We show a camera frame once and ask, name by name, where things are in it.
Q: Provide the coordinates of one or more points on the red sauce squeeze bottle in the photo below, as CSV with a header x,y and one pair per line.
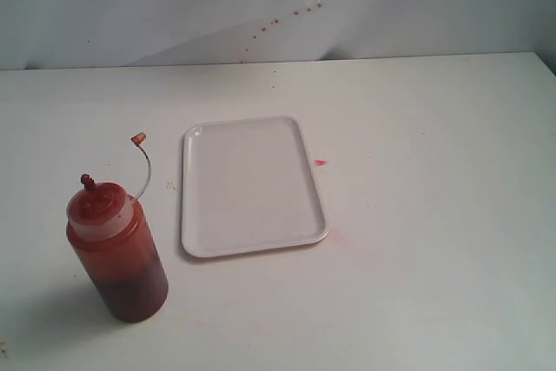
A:
x,y
110,234

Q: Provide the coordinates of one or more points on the white rectangular plastic tray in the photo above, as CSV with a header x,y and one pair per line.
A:
x,y
248,187

